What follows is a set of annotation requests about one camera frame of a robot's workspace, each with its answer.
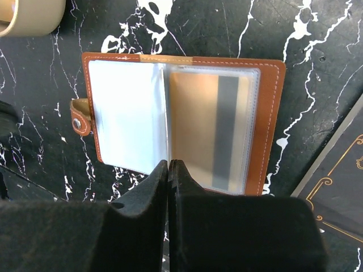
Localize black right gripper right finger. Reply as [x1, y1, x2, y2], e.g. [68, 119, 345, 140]
[168, 160, 328, 271]

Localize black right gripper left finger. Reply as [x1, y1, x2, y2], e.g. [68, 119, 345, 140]
[1, 160, 168, 271]

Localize brown leather card holder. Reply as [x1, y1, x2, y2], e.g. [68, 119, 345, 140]
[70, 52, 286, 196]

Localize gold credit card black stripe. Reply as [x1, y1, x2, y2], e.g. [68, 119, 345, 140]
[170, 72, 253, 194]

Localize beige oval card tray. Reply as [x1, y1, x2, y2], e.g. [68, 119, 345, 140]
[1, 0, 66, 37]

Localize dark book three days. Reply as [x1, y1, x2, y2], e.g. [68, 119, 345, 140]
[292, 98, 362, 248]

